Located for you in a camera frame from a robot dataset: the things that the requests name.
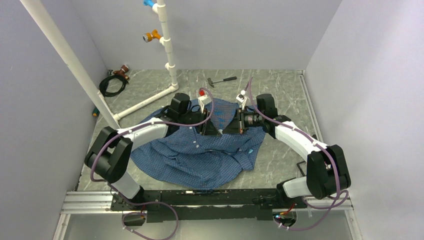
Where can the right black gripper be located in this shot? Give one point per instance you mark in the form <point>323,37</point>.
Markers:
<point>237,125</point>

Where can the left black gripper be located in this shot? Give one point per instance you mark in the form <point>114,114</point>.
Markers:
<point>207,128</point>

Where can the blue checkered shirt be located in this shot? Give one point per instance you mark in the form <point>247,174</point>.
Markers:
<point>198,161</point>

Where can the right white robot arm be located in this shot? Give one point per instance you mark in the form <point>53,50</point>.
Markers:
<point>326,168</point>

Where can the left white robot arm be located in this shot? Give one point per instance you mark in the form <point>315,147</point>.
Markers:
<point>110,153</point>

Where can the green orange screwdriver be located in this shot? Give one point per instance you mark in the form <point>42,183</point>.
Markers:
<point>95,112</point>

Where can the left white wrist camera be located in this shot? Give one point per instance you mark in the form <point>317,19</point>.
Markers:
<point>203,101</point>

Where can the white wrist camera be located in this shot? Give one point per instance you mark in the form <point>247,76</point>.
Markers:
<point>242,99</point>
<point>203,101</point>

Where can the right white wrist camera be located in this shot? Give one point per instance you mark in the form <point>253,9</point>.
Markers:
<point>242,99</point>

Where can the black handled hammer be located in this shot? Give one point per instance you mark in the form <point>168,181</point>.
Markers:
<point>213,82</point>

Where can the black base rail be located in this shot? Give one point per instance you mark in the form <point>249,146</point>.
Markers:
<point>260,204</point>

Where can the orange hose nozzle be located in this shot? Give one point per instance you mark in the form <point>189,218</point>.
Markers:
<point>149,36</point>

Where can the blue hose nozzle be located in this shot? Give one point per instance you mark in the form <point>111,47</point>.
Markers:
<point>149,3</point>

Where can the white PVC pipe frame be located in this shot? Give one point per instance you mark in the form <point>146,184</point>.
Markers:
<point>84,61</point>

